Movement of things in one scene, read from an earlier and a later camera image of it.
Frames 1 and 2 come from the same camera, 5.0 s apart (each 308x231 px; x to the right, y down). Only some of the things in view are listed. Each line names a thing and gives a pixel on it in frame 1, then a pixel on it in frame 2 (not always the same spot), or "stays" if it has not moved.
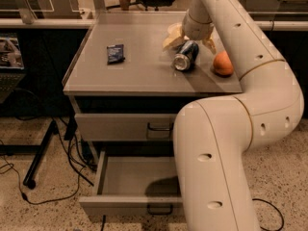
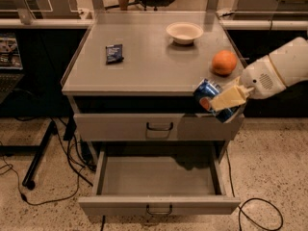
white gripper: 196,30 to 261,78
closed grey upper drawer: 125,127 stays
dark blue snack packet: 115,54 stays
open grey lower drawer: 135,186 stays
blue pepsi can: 186,55 to 205,90
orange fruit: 222,64 stays
